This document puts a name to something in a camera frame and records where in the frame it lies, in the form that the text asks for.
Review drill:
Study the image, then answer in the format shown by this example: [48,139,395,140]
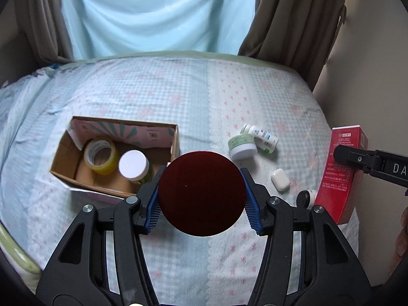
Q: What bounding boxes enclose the person's right hand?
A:
[389,207,408,278]

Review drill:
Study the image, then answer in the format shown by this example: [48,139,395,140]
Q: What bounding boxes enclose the green mattress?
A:
[0,222,43,275]

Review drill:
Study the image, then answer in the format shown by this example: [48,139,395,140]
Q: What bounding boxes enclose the small black and white jar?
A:
[296,190,318,210]

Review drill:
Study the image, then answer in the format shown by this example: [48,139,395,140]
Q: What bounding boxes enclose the light blue curtain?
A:
[59,0,259,62]

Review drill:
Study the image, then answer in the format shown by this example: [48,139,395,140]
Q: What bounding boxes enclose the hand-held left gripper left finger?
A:
[35,165,167,306]

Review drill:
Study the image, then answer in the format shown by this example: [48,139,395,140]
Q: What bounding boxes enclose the white earbud case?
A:
[270,169,291,192]

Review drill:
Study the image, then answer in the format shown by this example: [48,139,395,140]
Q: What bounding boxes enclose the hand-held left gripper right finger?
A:
[239,167,373,306]

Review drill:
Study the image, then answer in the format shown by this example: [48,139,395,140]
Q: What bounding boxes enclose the white medicine bottle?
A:
[240,124,279,152]

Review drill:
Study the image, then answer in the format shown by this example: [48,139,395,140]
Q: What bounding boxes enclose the cardboard box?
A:
[49,116,180,199]

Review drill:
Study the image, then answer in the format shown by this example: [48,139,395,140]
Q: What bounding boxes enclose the yellow tape roll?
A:
[84,139,119,176]

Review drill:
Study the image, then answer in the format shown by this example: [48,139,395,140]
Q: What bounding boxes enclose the brown curtain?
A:
[237,0,349,90]
[25,0,75,62]

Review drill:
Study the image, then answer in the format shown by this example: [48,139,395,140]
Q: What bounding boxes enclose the white-lidded green jar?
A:
[119,150,154,185]

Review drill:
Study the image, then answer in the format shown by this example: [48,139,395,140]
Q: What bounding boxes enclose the green and white cream jar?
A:
[228,135,258,161]

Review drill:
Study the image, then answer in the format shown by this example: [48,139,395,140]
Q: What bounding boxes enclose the dark red round lid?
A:
[158,150,247,238]

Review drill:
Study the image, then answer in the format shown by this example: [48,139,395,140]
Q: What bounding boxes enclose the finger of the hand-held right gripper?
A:
[332,145,380,175]

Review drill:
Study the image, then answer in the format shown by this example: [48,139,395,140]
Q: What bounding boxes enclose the red carton box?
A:
[314,125,371,225]

